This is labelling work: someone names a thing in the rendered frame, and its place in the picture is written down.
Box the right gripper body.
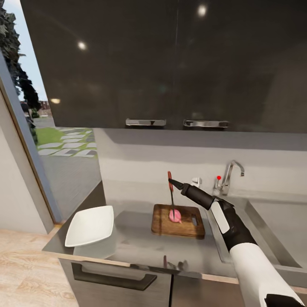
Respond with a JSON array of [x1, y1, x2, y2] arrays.
[[181, 183, 206, 205]]

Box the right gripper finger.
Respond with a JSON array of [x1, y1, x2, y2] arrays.
[[168, 178, 185, 190]]

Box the vidalia onion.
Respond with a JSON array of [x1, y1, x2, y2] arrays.
[[169, 209, 182, 223]]

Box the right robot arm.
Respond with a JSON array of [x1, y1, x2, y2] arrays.
[[168, 177, 305, 307]]

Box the cutting board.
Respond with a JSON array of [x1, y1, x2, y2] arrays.
[[151, 204, 206, 237]]

